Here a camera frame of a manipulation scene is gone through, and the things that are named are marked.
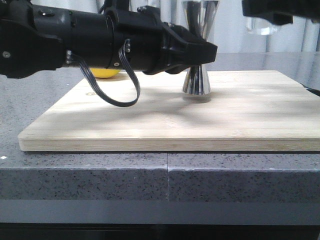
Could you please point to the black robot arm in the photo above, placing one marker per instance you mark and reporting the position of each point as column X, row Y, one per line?
column 34, row 38

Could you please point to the yellow lemon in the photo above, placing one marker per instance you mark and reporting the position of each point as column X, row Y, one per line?
column 102, row 73

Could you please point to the wooden cutting board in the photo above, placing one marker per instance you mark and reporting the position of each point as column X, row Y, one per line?
column 245, row 111

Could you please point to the glass beaker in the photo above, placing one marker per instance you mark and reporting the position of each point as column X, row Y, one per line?
column 260, row 26

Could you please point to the steel double jigger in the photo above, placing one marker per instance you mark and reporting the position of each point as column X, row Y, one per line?
column 200, row 16

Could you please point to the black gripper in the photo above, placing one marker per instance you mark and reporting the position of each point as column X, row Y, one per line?
column 150, row 45
column 281, row 12

